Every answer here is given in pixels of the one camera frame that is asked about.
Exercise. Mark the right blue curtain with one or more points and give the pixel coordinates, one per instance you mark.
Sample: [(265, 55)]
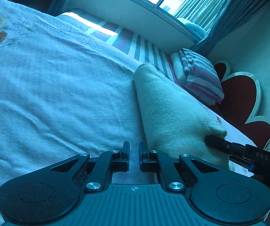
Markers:
[(232, 15)]

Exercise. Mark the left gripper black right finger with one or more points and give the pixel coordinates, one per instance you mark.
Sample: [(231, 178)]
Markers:
[(217, 194)]

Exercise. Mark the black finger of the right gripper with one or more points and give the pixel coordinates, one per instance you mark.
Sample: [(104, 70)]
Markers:
[(220, 144)]

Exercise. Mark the blue blanket on windowsill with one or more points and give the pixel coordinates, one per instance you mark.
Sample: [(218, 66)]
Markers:
[(195, 29)]

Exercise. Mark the striped folded pillow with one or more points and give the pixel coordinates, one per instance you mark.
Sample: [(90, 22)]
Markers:
[(197, 75)]

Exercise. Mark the floral white bedspread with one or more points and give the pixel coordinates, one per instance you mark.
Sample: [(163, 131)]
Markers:
[(63, 94)]

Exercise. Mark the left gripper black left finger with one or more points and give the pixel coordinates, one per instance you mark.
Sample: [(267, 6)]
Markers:
[(48, 194)]

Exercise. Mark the red heart-shaped headboard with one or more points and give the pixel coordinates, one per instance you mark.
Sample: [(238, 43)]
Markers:
[(241, 104)]

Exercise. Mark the cream knit sweater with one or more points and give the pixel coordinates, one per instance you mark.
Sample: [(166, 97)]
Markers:
[(174, 121)]

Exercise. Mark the striped bed sheet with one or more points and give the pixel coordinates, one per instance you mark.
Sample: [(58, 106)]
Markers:
[(135, 46)]

